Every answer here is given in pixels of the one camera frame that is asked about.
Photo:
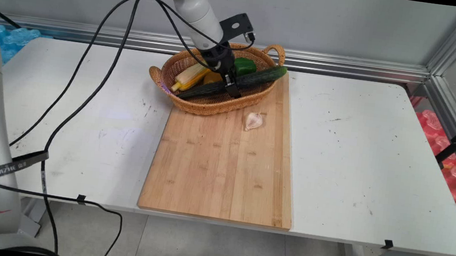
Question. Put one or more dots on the green bell pepper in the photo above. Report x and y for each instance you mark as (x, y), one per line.
(244, 66)

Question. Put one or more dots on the blue foam mat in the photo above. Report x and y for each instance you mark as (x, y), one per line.
(17, 37)

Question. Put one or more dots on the white garlic bulb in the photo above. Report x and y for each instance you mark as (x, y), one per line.
(253, 121)

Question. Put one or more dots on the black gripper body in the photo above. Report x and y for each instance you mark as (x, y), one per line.
(221, 58)

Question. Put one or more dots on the red foam mat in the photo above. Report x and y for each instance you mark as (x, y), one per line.
(454, 179)

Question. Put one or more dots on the horizontal aluminium frame rail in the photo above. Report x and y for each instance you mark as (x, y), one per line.
(346, 65)

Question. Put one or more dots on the woven wicker basket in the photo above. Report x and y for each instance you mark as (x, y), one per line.
(213, 105)

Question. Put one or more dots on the long dark green cucumber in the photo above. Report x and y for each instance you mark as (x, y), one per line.
(255, 77)

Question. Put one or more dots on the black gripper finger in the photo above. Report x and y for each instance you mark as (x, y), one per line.
(232, 86)

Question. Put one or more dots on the bamboo cutting board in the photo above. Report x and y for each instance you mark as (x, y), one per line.
(222, 179)

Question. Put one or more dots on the yellow corn cob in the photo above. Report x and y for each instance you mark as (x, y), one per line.
(191, 76)

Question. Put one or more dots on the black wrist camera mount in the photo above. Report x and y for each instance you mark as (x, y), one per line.
(235, 26)

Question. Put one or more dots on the black tape piece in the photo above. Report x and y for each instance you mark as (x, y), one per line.
(81, 199)
(387, 244)

